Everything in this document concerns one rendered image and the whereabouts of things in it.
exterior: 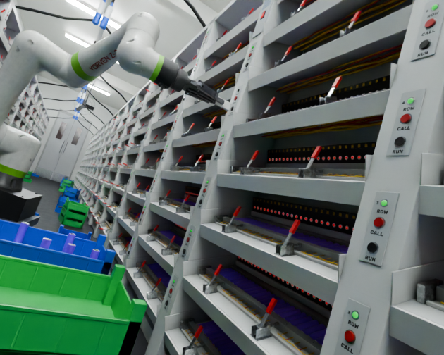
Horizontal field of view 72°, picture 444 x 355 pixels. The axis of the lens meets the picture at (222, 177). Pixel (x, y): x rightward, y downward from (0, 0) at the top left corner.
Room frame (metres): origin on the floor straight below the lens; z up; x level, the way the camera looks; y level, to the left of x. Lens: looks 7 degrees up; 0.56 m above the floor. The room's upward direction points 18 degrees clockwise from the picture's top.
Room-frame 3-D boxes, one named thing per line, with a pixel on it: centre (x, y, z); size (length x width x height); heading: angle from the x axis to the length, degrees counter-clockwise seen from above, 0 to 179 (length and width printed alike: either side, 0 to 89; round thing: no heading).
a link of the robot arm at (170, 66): (1.00, 0.29, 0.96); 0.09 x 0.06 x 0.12; 27
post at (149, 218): (1.79, 0.27, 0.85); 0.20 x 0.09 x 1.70; 117
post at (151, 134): (2.42, 0.59, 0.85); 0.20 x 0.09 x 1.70; 117
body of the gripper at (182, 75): (1.03, 0.23, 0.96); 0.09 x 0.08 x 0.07; 117
